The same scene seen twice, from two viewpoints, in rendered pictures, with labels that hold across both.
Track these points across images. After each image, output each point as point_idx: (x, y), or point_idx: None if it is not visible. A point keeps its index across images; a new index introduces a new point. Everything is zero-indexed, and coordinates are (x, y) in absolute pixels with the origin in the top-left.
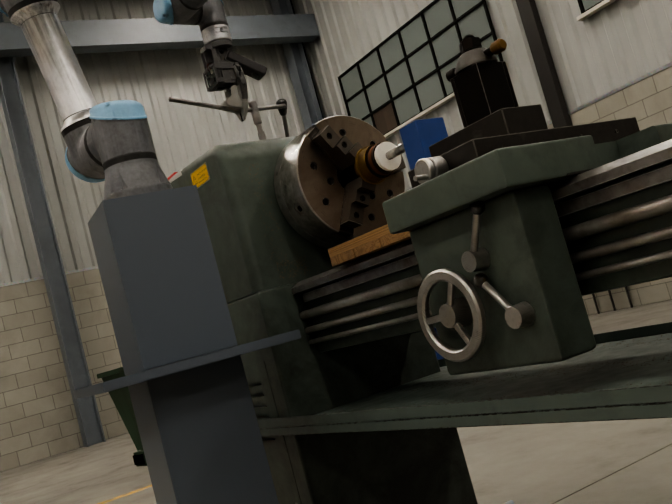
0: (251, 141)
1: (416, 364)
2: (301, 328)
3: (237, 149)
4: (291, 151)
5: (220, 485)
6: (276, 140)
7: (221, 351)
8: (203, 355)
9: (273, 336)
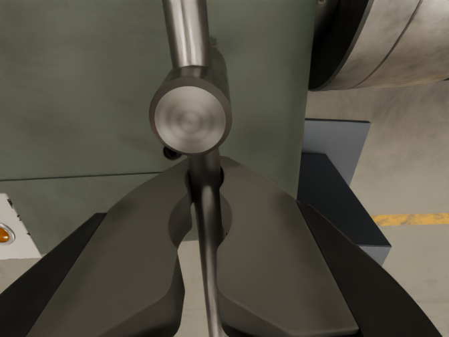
0: (277, 134)
1: None
2: None
3: (296, 180)
4: (415, 75)
5: None
6: (298, 36)
7: (353, 175)
8: (349, 185)
9: (364, 142)
